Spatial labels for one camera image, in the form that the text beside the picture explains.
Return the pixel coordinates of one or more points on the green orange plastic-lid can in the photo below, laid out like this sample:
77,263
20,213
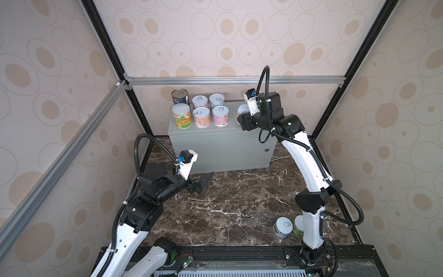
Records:
182,115

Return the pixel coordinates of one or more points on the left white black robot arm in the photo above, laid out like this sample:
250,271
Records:
137,219

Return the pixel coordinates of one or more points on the left black corner post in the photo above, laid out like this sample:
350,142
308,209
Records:
97,23

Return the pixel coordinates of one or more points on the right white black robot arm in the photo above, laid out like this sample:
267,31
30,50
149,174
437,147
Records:
266,113

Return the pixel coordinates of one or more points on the right black corner post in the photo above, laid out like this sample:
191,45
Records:
374,32

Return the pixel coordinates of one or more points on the teal bear label can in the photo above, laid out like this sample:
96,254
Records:
283,227

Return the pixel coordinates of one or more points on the green label plastic-lid can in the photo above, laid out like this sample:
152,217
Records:
298,225

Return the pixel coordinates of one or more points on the light blue label can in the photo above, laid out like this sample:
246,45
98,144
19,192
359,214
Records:
216,99

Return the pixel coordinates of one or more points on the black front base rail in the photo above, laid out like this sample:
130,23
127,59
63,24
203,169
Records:
339,261

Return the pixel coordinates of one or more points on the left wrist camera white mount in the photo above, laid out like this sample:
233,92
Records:
185,162

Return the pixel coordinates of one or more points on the back horizontal aluminium rail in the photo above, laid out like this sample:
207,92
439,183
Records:
237,80

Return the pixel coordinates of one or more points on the pink label can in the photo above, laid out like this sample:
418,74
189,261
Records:
220,116

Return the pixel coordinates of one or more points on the yellow label can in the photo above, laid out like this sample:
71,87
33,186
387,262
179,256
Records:
242,109

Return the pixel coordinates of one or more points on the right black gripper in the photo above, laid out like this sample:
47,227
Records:
246,120

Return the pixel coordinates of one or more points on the left side aluminium rail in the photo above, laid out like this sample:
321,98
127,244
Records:
33,201

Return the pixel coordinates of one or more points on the pink white small can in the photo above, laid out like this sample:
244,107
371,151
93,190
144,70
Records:
200,101

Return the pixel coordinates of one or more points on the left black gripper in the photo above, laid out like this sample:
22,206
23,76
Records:
192,186

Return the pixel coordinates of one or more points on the dark blue tin can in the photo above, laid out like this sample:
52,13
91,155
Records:
180,96

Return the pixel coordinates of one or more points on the grey metal cabinet box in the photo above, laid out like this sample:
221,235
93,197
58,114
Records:
222,149

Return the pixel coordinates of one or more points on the black corner post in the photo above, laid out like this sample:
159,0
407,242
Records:
97,23
374,32

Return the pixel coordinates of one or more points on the orange peach label can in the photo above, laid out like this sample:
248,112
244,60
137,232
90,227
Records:
202,117

